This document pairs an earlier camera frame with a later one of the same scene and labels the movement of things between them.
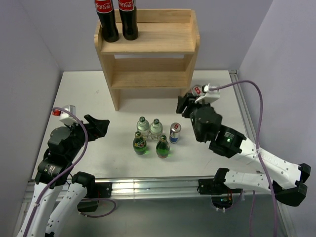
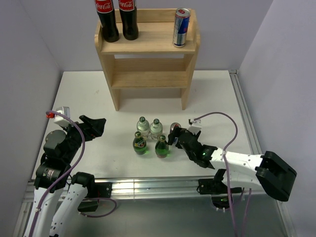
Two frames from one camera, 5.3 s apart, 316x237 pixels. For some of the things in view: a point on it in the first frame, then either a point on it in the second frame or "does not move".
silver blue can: (197, 89) -> (180, 27)
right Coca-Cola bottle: (129, 19) does not move
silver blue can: (175, 129) does not move
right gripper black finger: (182, 104) -> (176, 133)
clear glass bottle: (156, 130) does not move
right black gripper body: (192, 116) -> (191, 156)
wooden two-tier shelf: (161, 57) does not move
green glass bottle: (163, 147) does not move
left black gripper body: (79, 133) does not move
